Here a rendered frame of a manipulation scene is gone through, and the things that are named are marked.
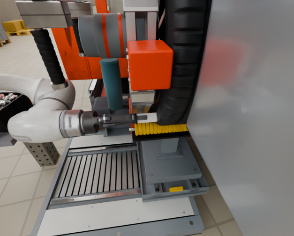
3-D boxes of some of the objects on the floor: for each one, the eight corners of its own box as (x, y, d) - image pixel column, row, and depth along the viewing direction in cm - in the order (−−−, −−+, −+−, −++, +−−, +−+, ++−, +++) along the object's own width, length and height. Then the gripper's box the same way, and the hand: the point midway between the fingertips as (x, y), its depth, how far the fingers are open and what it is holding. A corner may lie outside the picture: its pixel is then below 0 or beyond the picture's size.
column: (55, 165, 110) (26, 120, 84) (40, 166, 109) (7, 121, 83) (59, 154, 117) (35, 110, 92) (46, 155, 116) (17, 112, 91)
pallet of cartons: (20, 31, 647) (14, 19, 621) (40, 30, 663) (36, 19, 637) (7, 35, 554) (0, 22, 528) (31, 35, 570) (26, 22, 544)
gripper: (90, 134, 54) (155, 129, 57) (77, 133, 41) (161, 126, 44) (89, 114, 55) (153, 109, 58) (76, 107, 42) (159, 101, 45)
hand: (147, 118), depth 50 cm, fingers closed, pressing on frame
